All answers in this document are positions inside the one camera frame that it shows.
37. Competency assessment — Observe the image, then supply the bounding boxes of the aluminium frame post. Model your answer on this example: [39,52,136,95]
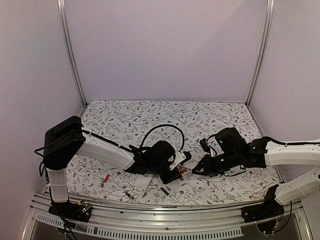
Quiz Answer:
[56,0,88,108]
[245,0,275,108]

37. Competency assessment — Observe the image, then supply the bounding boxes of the white remote with QR label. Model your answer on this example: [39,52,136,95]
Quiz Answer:
[178,165,190,181]

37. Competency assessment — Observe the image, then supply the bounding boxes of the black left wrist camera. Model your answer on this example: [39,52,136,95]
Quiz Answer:
[181,151,192,164]

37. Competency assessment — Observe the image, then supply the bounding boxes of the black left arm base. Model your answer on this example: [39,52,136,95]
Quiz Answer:
[48,199,92,223]

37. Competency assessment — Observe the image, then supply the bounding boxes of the aluminium front rail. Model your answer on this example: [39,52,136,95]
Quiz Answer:
[21,193,315,240]

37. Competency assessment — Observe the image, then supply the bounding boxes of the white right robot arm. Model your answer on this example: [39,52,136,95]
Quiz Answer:
[192,127,320,218]

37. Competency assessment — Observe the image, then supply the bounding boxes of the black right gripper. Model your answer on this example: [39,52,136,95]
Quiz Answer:
[192,150,242,177]

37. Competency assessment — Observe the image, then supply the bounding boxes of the red battery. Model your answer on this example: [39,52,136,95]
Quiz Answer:
[103,174,110,183]

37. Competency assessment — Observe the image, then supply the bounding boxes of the blue battery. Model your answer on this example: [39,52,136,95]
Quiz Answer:
[160,187,170,196]

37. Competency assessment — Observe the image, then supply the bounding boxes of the white remote with logo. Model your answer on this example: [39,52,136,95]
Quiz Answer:
[132,174,154,196]

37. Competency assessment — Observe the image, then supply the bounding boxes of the red batteries in QR remote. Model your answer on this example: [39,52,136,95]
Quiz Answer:
[178,167,188,175]

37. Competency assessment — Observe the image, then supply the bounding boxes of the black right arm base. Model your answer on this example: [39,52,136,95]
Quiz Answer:
[241,184,285,235]

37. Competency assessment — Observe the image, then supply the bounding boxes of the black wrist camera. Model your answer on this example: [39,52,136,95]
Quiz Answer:
[199,138,211,154]
[181,151,192,164]

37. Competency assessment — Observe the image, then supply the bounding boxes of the aluminium back right frame post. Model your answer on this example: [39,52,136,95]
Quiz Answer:
[245,0,275,108]

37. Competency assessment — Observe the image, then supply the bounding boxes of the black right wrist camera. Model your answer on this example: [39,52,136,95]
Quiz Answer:
[199,138,211,154]

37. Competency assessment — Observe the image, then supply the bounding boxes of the aluminium back left frame post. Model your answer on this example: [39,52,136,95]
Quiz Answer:
[56,0,88,108]

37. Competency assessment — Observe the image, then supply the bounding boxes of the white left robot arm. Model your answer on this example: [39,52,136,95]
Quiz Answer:
[34,116,191,217]

